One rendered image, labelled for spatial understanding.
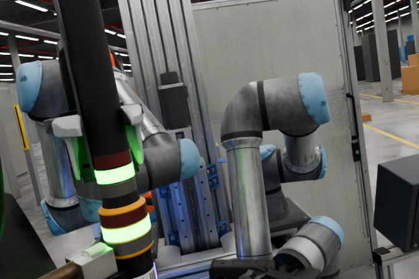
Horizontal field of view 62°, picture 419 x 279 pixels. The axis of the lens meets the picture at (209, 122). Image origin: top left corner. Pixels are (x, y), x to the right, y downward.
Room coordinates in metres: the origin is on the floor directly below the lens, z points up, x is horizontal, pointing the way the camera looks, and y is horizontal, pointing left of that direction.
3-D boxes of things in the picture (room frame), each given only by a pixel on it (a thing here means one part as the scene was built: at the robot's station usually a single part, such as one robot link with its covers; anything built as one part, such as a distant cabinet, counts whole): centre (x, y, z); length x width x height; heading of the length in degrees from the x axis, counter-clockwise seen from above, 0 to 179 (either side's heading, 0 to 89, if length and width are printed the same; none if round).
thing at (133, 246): (0.31, 0.09, 1.39); 0.04 x 0.04 x 0.01
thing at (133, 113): (0.34, 0.08, 1.48); 0.09 x 0.03 x 0.06; 31
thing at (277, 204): (1.15, -0.14, 1.09); 0.15 x 0.15 x 0.10
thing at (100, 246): (0.29, 0.12, 1.39); 0.02 x 0.02 x 0.02; 47
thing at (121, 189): (0.31, 0.09, 1.44); 0.03 x 0.03 x 0.01
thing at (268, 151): (1.15, -0.15, 1.20); 0.13 x 0.12 x 0.14; 77
